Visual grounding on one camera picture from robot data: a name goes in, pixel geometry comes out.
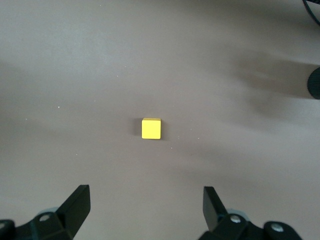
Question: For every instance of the black foam cylinder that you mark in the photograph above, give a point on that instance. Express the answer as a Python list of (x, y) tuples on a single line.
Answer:
[(315, 82)]

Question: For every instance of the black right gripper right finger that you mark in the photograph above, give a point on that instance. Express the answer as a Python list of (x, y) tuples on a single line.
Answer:
[(213, 212)]

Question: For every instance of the yellow block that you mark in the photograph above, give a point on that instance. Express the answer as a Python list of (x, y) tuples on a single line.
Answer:
[(151, 128)]

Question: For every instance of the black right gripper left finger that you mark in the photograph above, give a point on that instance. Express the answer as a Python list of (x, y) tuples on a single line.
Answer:
[(75, 210)]

